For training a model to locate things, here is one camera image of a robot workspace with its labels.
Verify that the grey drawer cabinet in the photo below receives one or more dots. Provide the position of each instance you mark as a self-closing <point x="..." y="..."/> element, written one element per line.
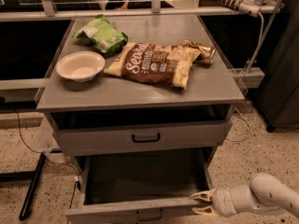
<point x="108" y="101"/>

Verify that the green chip bag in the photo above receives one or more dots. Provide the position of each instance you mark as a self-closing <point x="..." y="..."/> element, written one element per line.
<point x="103" y="35"/>

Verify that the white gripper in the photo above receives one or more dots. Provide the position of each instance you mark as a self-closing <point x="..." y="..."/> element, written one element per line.
<point x="224" y="202"/>

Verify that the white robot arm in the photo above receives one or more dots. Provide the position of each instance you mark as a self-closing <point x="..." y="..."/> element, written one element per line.
<point x="263" y="195"/>

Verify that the grey top drawer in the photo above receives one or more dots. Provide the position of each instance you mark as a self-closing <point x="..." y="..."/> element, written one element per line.
<point x="128" y="139"/>

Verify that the black floor stand leg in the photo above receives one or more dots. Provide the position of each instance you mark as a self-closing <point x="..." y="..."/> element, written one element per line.
<point x="33" y="178"/>

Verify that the brown Sea Salt chip bag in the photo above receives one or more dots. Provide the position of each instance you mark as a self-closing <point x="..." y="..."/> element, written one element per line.
<point x="154" y="64"/>

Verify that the white power strip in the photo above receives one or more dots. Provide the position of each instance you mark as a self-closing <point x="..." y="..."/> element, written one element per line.
<point x="245" y="6"/>

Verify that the white bowl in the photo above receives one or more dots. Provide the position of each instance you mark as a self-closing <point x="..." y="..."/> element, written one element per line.
<point x="80" y="66"/>

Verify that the small gold snack bag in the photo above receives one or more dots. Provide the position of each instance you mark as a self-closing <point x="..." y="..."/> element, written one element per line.
<point x="206" y="52"/>

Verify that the grey drawer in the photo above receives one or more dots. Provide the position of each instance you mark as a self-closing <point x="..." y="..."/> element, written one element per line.
<point x="128" y="139"/>
<point x="141" y="186"/>

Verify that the dark grey side cabinet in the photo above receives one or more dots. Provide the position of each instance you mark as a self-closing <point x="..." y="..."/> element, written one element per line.
<point x="278" y="95"/>

